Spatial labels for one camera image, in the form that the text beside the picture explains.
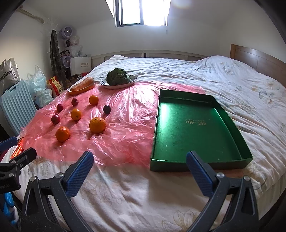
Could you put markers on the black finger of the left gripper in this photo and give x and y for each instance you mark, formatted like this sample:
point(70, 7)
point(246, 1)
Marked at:
point(22, 157)

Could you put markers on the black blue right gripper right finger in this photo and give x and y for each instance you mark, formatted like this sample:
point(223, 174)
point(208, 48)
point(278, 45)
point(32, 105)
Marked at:
point(242, 211)

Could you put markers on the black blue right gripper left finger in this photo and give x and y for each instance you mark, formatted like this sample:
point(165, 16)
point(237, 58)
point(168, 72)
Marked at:
point(37, 211)

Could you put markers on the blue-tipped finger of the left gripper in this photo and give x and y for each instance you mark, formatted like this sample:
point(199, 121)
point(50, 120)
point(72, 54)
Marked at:
point(5, 145)

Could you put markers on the large orange with navel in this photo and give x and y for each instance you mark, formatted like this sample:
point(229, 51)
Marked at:
point(97, 125)

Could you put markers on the dark purple plum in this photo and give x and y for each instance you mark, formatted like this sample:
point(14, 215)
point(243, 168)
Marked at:
point(107, 109)

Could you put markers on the blue white toy figure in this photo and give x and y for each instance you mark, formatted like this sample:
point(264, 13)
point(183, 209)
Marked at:
point(9, 209)

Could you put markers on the light blue suitcase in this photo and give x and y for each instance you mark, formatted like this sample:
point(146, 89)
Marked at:
point(18, 106)

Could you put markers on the red plum front left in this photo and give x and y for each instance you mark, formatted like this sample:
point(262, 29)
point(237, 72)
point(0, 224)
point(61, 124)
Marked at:
point(55, 119)

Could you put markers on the red plum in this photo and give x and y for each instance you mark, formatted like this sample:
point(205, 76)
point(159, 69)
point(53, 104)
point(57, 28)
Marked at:
point(59, 108)
point(74, 101)
point(55, 119)

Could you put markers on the light blue plastic bag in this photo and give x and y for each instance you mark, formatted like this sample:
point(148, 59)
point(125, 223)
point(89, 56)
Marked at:
point(40, 93)

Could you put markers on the red plum far left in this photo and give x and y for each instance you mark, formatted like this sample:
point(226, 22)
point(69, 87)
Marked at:
point(59, 108)

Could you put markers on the grey printed bag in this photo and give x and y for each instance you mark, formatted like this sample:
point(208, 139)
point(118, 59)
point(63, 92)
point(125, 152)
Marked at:
point(8, 74)

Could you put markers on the red yellow snack bag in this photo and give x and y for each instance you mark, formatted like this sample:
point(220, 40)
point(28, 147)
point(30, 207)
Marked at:
point(54, 84)

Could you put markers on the small orange middle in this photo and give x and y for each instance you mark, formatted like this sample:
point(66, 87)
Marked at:
point(76, 114)

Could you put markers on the small orange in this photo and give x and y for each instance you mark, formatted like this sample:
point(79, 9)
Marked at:
point(76, 114)
point(93, 100)

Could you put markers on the red plum far middle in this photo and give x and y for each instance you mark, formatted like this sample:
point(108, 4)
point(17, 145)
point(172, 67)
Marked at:
point(74, 101)

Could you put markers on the orange oval plate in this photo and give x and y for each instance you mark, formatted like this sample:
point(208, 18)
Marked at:
point(85, 89)

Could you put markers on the plaid scarf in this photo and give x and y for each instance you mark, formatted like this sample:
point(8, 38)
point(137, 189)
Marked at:
point(55, 59)

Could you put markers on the small orange far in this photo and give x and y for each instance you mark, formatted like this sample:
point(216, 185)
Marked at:
point(93, 100)

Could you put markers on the lower purple fan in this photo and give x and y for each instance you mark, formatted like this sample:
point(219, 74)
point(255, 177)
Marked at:
point(65, 60)

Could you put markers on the purple fan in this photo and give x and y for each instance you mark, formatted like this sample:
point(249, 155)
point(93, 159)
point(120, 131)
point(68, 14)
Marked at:
point(65, 60)
point(66, 32)

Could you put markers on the carrot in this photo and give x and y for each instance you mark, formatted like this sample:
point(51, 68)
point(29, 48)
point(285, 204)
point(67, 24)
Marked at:
point(85, 83)

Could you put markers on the white cardboard box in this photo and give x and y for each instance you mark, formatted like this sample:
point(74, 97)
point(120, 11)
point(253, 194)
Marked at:
point(79, 65)

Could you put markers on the pink plastic sheet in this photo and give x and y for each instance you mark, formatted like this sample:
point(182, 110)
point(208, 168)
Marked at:
point(129, 132)

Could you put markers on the green shallow box tray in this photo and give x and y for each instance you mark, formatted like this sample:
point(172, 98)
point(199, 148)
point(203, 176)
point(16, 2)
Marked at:
point(195, 122)

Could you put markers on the white round plate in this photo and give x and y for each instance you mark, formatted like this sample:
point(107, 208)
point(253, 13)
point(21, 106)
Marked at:
point(104, 83)

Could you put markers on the white plastic bags pile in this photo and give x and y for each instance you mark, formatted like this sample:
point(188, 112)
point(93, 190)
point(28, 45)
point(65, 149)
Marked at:
point(74, 47)

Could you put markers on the upper purple fan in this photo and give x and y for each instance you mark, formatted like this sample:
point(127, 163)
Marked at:
point(66, 32)

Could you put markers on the green leafy vegetable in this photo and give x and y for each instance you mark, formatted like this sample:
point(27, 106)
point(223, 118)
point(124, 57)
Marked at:
point(117, 76)

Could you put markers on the wooden headboard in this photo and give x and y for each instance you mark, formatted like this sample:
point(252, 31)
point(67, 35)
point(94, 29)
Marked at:
point(260, 61)

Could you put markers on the window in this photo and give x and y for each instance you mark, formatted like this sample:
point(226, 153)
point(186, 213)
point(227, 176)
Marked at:
point(141, 12)

